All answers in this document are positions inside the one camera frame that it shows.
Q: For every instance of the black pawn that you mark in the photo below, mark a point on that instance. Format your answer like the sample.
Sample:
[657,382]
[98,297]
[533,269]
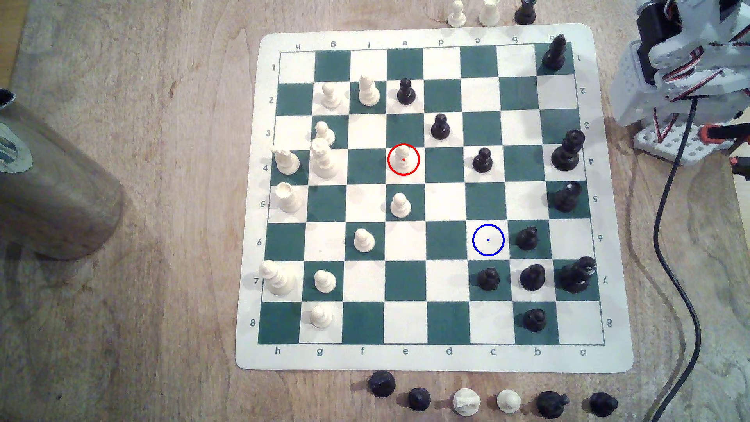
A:
[603,404]
[405,92]
[488,280]
[534,320]
[527,239]
[419,399]
[532,278]
[440,128]
[482,161]

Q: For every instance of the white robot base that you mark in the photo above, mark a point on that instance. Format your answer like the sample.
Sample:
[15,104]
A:
[627,94]

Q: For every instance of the black knight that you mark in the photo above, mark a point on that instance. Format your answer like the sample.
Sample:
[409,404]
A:
[552,404]

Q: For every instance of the white knight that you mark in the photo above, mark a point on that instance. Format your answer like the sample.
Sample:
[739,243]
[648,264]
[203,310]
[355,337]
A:
[286,161]
[467,402]

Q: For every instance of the white rook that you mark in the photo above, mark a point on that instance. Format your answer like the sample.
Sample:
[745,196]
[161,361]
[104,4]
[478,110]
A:
[490,11]
[288,199]

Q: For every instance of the black bishop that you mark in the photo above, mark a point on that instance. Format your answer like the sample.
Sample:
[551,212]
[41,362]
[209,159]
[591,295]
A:
[525,11]
[555,54]

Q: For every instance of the black queen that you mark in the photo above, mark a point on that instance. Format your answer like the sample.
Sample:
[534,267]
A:
[567,153]

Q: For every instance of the black king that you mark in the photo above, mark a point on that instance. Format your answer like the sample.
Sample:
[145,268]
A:
[577,275]

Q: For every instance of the white pawn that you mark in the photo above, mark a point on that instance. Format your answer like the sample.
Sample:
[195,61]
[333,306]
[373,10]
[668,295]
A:
[400,206]
[508,401]
[456,14]
[364,241]
[324,135]
[331,98]
[324,282]
[320,317]
[403,160]

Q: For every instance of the white queen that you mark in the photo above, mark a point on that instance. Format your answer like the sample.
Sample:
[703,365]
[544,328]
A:
[323,161]

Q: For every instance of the orange clamp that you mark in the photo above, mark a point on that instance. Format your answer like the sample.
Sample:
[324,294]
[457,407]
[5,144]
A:
[723,133]

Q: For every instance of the green and white chess mat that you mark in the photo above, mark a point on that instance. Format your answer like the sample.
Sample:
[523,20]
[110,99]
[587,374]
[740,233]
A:
[445,240]

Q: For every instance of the metal cylinder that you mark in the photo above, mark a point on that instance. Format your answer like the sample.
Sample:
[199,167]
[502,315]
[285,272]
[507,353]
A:
[53,187]

